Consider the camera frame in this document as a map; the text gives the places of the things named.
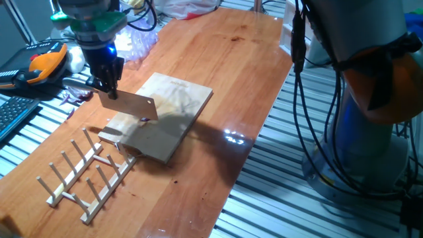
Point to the grey slanted metal bar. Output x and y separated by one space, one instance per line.
20 21

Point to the aluminium frame post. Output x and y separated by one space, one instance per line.
258 6

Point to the small red onion peel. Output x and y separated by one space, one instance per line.
70 113

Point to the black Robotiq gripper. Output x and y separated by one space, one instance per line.
100 59

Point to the red onion wedge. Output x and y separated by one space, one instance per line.
145 119

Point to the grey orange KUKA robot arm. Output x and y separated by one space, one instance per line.
363 26

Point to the wooden peg dish rack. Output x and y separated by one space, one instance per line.
108 191

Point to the black computer keyboard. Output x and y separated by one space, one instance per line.
13 114

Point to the blue plastic bag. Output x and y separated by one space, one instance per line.
414 26

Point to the steel cleaver knife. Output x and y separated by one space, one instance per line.
132 105

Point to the green gripper mount plate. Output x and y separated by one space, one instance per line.
99 23

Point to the red onion peel pile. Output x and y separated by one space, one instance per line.
77 97

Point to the orange black teach pendant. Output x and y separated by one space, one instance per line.
43 64

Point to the clear plastic bag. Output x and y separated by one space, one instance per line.
138 43

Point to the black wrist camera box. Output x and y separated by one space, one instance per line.
120 69

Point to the wooden cutting board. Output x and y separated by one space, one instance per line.
185 109

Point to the white shopping bag red print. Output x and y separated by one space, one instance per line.
188 8

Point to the white plastic drawer box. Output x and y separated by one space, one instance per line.
287 36

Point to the white garlic bulb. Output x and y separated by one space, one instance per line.
76 61

